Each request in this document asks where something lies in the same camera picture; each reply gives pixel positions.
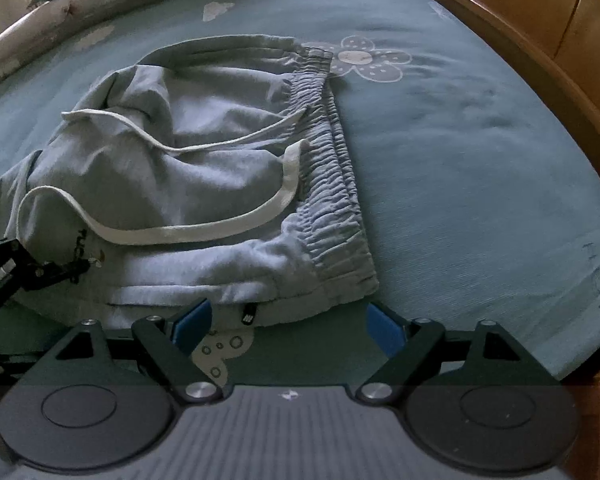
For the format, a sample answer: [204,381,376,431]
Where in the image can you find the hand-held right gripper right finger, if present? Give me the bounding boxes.
[356,301,562,406]

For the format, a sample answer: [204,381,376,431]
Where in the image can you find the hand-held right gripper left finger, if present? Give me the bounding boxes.
[25,298,222,406]

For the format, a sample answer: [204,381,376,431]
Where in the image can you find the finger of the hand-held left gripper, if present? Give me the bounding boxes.
[0,239,91,322]

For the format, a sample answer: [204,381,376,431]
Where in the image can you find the light grey sweatpants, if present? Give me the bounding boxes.
[0,34,381,331]

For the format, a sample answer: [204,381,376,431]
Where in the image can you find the rolled floral quilt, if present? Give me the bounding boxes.
[0,0,381,101]

